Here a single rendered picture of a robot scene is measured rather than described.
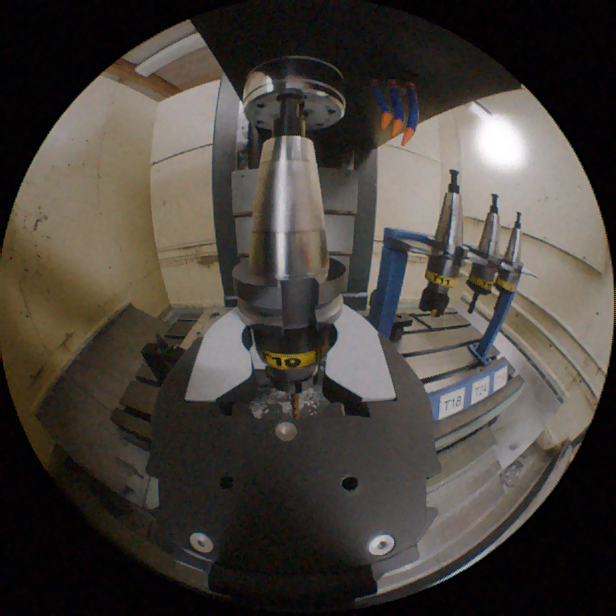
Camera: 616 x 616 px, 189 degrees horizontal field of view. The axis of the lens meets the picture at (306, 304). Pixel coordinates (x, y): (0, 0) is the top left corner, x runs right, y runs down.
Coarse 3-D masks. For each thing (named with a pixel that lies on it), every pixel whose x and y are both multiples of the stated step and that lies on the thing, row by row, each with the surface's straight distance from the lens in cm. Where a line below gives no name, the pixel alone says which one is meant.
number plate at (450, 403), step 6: (456, 390) 45; (462, 390) 47; (444, 396) 43; (450, 396) 44; (456, 396) 46; (462, 396) 47; (444, 402) 43; (450, 402) 45; (456, 402) 46; (462, 402) 48; (444, 408) 44; (450, 408) 45; (456, 408) 47; (462, 408) 49; (438, 414) 43; (444, 414) 44; (450, 414) 46
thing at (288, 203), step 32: (288, 160) 9; (256, 192) 10; (288, 192) 8; (320, 192) 10; (256, 224) 9; (288, 224) 8; (320, 224) 9; (256, 256) 9; (288, 256) 8; (320, 256) 9
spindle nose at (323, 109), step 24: (264, 48) 37; (288, 48) 35; (312, 48) 35; (264, 72) 32; (288, 72) 30; (312, 72) 31; (336, 72) 34; (264, 96) 30; (312, 96) 30; (336, 96) 31; (264, 120) 36; (312, 120) 37; (336, 120) 36
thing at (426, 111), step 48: (288, 0) 32; (336, 0) 32; (240, 48) 38; (336, 48) 38; (384, 48) 38; (432, 48) 38; (240, 96) 50; (384, 96) 50; (432, 96) 48; (480, 96) 47
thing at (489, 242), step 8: (488, 216) 36; (496, 216) 36; (488, 224) 36; (496, 224) 36; (488, 232) 35; (496, 232) 36; (480, 240) 36; (488, 240) 35; (496, 240) 36; (480, 248) 35; (488, 248) 35; (496, 248) 36; (496, 256) 36
